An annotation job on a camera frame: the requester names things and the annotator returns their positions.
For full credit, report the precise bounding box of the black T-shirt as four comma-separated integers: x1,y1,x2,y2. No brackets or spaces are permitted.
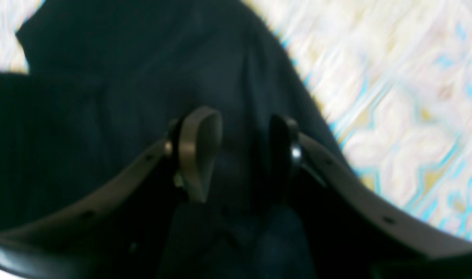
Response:
0,0,362,279

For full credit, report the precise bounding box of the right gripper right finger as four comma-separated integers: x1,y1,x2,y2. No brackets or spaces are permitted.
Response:
269,115,472,268

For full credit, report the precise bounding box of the patterned colourful tablecloth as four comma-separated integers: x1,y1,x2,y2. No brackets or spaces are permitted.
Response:
0,0,472,241

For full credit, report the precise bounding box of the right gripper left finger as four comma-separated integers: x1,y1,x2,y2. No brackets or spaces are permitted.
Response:
0,107,222,279

